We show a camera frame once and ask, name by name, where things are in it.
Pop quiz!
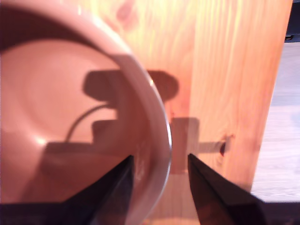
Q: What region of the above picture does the black flat device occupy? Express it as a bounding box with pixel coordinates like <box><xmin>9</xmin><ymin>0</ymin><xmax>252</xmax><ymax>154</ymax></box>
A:
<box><xmin>284</xmin><ymin>0</ymin><xmax>300</xmax><ymax>43</ymax></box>

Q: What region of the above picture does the metallic pot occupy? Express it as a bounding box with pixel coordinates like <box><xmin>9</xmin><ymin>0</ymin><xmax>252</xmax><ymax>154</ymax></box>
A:
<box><xmin>0</xmin><ymin>0</ymin><xmax>173</xmax><ymax>225</ymax></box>

